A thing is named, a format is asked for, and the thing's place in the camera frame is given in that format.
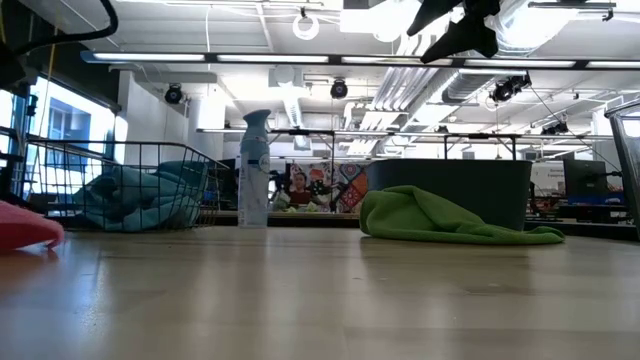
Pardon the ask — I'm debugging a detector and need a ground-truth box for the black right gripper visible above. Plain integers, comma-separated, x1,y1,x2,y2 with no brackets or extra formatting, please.
405,0,501,65

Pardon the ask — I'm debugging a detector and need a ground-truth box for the green microfiber towel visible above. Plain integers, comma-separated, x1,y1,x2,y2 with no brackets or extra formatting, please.
358,184,567,246

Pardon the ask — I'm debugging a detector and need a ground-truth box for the light blue microfiber towel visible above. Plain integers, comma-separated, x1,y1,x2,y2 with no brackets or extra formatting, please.
71,159,210,233

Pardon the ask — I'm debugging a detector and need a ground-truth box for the pink microfiber towel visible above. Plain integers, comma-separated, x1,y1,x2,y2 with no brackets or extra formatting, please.
0,199,66,251

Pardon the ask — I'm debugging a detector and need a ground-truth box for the black overhead light bar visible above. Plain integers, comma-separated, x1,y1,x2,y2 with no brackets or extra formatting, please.
79,49,640,72

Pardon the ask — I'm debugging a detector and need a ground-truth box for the grey plastic bin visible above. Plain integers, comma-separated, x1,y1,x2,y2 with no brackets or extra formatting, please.
364,158,534,233

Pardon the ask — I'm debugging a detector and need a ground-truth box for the colourful patterned panel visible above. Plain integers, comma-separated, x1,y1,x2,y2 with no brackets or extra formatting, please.
284,160,371,215

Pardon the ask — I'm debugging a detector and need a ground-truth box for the black monitor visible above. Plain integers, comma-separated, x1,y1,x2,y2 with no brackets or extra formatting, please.
563,159,609,198

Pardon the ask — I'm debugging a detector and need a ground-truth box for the person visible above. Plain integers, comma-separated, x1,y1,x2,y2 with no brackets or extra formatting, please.
287,171,314,207

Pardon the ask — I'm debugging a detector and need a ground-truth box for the pale blue air freshener bottle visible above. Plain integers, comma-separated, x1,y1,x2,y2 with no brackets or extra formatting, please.
237,108,273,229

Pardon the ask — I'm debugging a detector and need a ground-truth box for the white ring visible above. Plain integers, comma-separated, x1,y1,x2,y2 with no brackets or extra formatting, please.
291,12,321,42

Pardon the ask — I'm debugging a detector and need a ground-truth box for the black background table frame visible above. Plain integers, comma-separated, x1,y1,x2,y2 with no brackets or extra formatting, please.
195,127,619,161

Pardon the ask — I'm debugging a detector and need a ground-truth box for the black aluminium rig frame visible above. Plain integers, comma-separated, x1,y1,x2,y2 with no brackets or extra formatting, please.
209,209,640,242

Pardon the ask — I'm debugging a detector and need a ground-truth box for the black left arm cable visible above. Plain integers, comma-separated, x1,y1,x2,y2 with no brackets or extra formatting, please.
12,0,120,57

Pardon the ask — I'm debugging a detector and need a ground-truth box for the black wire basket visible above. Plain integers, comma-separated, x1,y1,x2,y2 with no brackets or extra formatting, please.
19,137,232,233

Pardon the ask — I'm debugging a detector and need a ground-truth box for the yellow cable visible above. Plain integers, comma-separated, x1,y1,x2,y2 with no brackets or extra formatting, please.
35,27,57,144

